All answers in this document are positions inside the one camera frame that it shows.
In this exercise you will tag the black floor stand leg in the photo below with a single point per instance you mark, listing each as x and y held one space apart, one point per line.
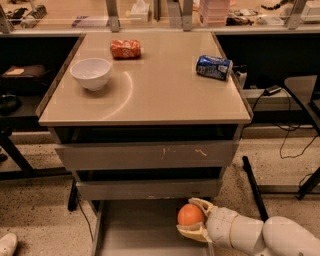
255 190

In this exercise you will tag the crushed orange soda can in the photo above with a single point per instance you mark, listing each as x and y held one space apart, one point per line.
125 49

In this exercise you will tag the black power adapter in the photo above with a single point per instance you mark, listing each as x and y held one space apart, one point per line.
272 90

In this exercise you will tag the white shoe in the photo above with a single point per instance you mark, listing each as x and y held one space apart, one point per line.
8 244

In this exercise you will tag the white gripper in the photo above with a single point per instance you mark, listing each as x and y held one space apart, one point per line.
219 226

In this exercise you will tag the crushed blue soda can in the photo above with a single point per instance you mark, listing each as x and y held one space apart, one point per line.
213 67

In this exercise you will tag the orange fruit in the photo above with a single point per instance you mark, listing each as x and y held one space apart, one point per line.
190 214

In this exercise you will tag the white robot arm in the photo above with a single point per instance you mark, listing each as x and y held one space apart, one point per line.
277 236

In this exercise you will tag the middle grey drawer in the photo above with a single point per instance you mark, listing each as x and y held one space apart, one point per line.
148 189

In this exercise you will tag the pink stacked box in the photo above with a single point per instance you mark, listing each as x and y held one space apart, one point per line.
213 12

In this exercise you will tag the grey drawer cabinet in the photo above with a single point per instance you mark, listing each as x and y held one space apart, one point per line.
158 97

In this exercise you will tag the white tissue box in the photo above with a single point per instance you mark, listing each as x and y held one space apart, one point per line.
140 11

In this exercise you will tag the white ceramic bowl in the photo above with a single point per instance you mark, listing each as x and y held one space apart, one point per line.
91 73

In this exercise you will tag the open bottom grey drawer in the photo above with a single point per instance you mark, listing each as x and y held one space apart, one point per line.
143 228

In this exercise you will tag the top grey drawer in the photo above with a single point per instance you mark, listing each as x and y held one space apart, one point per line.
146 155

